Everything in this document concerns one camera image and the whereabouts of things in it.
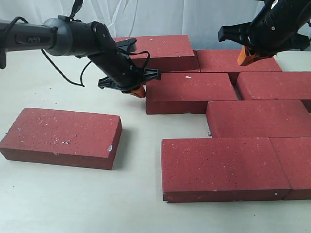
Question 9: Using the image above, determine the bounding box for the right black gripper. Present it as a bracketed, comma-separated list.
[218, 0, 311, 66]

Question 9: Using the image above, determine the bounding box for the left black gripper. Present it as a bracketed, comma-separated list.
[88, 50, 161, 98]

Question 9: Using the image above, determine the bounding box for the red brick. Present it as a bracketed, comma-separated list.
[113, 34, 201, 73]
[237, 71, 311, 100]
[0, 108, 122, 170]
[146, 73, 237, 115]

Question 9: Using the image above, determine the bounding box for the red brick top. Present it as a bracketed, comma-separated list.
[113, 34, 201, 73]

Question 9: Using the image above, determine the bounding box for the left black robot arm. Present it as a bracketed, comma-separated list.
[0, 16, 161, 98]

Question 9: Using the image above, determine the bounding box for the back right base brick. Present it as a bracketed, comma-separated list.
[196, 50, 281, 84]

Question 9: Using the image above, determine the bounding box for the hidden centre base brick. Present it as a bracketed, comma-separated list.
[206, 100, 311, 138]

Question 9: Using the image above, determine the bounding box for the front right base brick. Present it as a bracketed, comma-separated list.
[270, 137, 311, 200]

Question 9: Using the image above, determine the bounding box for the front left base brick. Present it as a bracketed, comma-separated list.
[161, 138, 292, 203]

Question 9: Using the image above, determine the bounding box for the pale blue backdrop cloth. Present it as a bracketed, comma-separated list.
[0, 0, 311, 51]

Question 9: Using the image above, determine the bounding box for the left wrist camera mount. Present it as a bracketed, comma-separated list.
[116, 38, 137, 55]

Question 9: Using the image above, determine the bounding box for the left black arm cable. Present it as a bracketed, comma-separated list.
[0, 0, 151, 87]

